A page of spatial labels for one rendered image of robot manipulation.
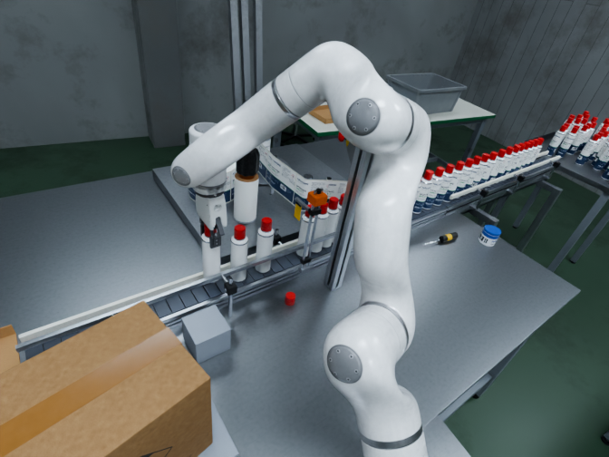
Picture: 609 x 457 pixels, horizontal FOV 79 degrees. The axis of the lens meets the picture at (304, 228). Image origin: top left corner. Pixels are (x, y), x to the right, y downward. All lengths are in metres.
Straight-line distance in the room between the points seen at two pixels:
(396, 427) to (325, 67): 0.64
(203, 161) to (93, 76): 3.26
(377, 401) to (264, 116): 0.56
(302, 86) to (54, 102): 3.49
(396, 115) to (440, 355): 0.86
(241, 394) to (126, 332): 0.37
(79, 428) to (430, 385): 0.85
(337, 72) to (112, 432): 0.68
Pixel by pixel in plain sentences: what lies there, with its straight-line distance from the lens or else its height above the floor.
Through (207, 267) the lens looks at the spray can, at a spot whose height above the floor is 0.99.
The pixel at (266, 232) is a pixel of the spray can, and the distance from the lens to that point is 1.14.
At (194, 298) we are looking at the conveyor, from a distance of 1.17.
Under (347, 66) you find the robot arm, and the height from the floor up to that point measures 1.61.
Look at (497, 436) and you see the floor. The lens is 2.27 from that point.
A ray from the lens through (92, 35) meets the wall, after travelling 3.93.
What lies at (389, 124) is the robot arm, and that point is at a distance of 0.56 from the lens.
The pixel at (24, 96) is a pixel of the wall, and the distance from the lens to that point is 4.07.
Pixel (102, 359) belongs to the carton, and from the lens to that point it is 0.79.
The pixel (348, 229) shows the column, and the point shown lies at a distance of 1.12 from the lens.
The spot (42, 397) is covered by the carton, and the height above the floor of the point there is 1.12.
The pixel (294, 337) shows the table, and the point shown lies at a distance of 1.15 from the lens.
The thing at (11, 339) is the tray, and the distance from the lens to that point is 1.28.
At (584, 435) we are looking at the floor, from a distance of 2.56.
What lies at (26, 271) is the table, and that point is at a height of 0.83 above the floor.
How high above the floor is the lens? 1.75
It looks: 37 degrees down
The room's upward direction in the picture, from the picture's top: 10 degrees clockwise
